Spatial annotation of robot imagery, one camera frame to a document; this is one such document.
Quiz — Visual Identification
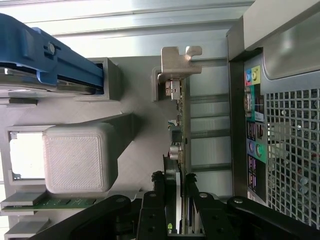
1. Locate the grey parts rack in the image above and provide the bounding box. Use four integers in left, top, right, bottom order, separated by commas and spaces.
0, 56, 187, 240

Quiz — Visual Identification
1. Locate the green RAM stick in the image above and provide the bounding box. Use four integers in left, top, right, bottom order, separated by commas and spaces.
4, 197, 112, 210

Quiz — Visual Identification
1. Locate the black open PC case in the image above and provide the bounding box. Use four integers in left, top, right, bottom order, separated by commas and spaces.
226, 0, 320, 218

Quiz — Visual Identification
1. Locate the silver CPU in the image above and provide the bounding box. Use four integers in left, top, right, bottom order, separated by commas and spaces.
9, 131, 46, 180

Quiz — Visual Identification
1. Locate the hard disk blue caddy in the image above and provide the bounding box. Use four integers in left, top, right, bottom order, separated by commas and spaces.
0, 13, 105, 97

